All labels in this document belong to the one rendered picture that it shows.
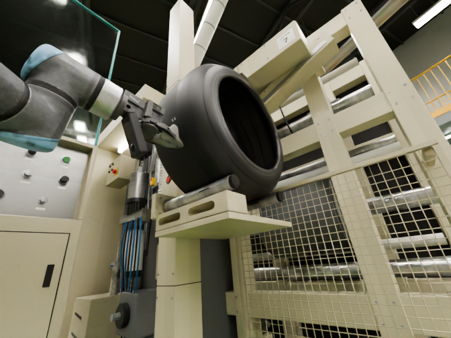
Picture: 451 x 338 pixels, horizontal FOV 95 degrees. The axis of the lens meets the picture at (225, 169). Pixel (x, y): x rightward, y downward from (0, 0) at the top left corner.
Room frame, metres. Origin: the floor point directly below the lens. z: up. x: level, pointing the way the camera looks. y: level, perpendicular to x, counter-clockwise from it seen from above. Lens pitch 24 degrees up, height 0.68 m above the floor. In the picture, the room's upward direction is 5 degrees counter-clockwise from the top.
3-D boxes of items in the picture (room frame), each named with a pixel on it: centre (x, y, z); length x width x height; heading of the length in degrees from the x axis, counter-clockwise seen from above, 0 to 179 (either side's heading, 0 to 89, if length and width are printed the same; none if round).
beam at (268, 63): (0.95, -0.27, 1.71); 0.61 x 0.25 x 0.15; 50
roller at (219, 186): (0.69, 0.11, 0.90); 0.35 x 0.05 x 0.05; 50
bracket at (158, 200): (0.91, 0.16, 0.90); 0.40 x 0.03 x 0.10; 140
